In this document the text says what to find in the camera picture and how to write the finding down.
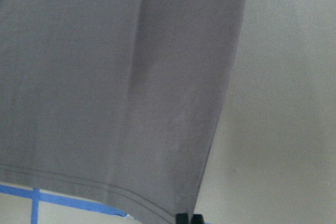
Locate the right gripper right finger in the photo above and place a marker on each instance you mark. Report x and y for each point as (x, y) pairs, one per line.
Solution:
(197, 219)

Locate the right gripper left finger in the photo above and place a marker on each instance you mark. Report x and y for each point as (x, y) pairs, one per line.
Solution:
(182, 218)

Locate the dark brown t-shirt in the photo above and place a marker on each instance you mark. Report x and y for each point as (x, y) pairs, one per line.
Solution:
(115, 100)

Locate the blue tape line crosswise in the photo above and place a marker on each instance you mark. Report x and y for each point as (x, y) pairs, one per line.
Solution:
(64, 201)

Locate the blue tape line lengthwise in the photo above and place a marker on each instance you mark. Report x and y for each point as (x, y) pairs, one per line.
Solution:
(35, 197)

